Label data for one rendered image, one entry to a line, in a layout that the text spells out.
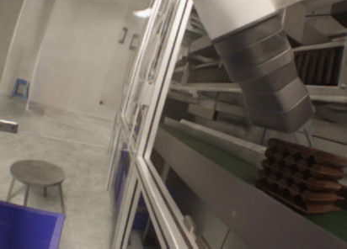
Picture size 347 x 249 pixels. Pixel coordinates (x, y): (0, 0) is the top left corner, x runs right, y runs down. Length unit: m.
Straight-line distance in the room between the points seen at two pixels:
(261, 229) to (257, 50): 0.20
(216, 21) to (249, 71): 0.06
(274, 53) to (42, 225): 0.60
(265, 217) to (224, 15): 0.22
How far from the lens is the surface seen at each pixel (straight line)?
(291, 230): 0.25
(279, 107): 0.22
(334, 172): 0.29
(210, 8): 0.21
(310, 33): 0.63
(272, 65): 0.21
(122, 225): 0.76
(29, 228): 0.63
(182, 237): 0.33
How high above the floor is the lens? 0.77
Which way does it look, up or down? 4 degrees down
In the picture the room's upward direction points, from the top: 15 degrees clockwise
